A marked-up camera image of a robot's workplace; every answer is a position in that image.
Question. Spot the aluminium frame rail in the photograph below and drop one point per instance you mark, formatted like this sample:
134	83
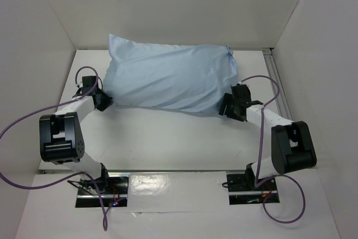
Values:
281	101

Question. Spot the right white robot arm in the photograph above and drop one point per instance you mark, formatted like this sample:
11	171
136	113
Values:
285	146

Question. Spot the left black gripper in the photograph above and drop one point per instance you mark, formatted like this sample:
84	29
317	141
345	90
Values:
107	101

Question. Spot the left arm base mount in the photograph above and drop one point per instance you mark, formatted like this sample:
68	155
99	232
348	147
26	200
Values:
113	194

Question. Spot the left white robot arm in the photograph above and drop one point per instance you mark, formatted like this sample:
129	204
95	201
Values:
61	138

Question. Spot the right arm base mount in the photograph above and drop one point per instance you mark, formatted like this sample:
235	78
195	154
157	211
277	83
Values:
241	189

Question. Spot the light blue pillowcase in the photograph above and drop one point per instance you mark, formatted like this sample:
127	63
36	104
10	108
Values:
189	79

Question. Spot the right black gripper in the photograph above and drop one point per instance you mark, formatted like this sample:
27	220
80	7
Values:
229	107

